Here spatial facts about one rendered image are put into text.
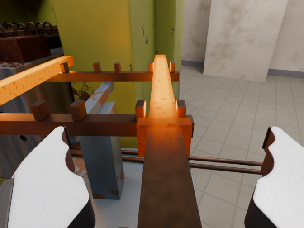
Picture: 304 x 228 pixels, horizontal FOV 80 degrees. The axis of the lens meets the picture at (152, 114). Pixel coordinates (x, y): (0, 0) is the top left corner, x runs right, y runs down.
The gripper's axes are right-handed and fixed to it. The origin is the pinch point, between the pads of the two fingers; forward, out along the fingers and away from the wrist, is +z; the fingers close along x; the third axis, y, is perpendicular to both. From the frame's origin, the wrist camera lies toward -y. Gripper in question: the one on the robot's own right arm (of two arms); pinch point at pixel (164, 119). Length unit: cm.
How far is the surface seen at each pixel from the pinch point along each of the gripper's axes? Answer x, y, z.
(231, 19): 121, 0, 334
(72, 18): -28, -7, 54
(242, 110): 102, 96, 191
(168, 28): 5, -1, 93
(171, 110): 0.9, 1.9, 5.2
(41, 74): -22.5, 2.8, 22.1
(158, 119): -0.5, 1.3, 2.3
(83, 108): -9.4, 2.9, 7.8
